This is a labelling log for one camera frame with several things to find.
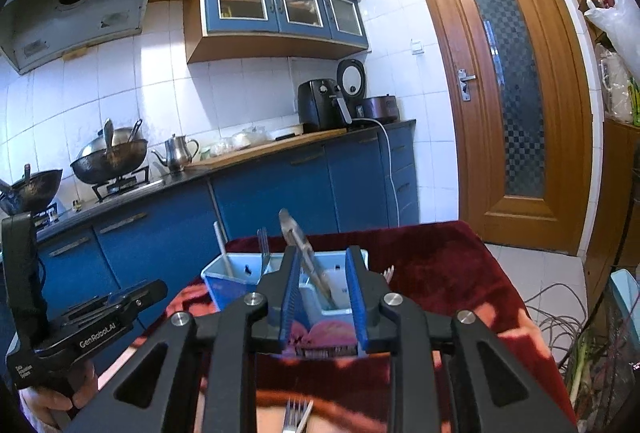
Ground white power cable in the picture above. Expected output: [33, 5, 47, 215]
[351, 117, 402, 229]

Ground range hood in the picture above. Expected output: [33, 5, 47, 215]
[1, 0, 148, 75]

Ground floor cables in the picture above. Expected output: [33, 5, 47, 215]
[524, 281, 601, 364]

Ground wooden door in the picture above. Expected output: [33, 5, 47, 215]
[426, 0, 592, 254]

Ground large black wok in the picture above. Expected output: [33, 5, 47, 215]
[70, 119, 148, 185]

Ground blue base cabinets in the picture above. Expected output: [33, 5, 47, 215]
[38, 120, 419, 317]

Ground wooden shelf unit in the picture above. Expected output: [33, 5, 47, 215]
[568, 0, 639, 307]

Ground small black wok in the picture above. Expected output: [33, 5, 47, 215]
[0, 164, 63, 216]

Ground black air fryer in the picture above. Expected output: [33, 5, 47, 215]
[297, 79, 352, 133]

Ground wooden cutting board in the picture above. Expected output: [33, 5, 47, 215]
[186, 129, 347, 171]

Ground white plastic bag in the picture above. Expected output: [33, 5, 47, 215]
[584, 0, 640, 82]

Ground blue utensil organizer box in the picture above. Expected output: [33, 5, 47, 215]
[199, 247, 370, 359]

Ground person's left hand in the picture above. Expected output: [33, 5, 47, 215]
[18, 361, 98, 432]

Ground steel kettle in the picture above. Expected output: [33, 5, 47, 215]
[152, 134, 200, 174]

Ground gas stove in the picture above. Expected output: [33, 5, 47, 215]
[92, 166, 150, 202]

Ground rice cooker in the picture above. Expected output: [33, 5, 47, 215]
[335, 58, 399, 123]

